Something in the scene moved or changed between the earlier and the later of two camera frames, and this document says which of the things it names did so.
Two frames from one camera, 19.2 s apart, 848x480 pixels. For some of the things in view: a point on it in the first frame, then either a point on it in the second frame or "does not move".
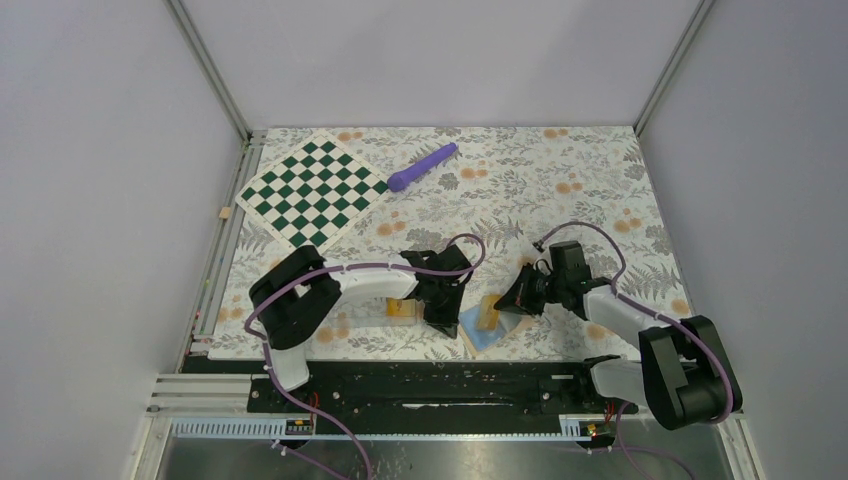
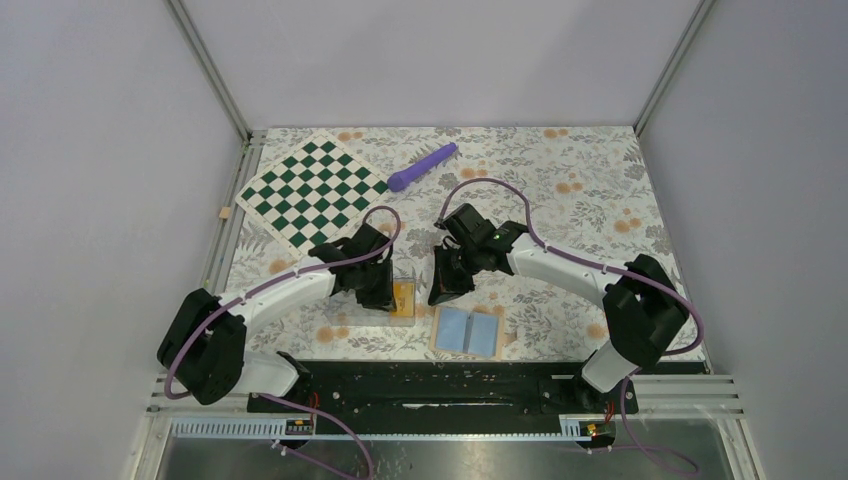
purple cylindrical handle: (398, 179) does not move
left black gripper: (446, 321) -> (384, 298)
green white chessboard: (315, 195) does not move
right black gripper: (519, 298) -> (446, 287)
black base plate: (454, 398) does not move
